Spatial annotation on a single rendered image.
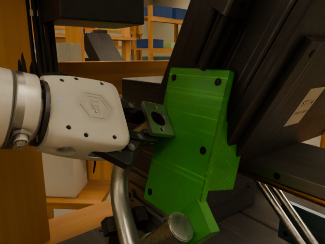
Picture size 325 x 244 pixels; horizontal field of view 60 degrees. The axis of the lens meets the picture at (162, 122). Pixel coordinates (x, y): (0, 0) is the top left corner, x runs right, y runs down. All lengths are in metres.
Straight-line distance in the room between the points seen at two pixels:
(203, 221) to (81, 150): 0.17
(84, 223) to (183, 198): 0.43
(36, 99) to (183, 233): 0.22
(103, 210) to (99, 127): 0.51
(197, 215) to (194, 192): 0.03
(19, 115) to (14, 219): 0.41
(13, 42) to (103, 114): 0.31
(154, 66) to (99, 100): 0.51
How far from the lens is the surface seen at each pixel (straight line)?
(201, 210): 0.37
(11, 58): 0.61
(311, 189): 0.43
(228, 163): 0.41
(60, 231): 0.77
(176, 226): 0.36
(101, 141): 0.32
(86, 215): 0.81
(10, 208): 0.68
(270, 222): 0.76
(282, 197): 0.50
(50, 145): 0.32
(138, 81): 0.60
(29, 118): 0.30
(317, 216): 0.54
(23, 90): 0.31
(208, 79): 0.38
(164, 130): 0.40
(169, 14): 6.03
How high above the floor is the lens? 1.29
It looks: 13 degrees down
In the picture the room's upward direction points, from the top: straight up
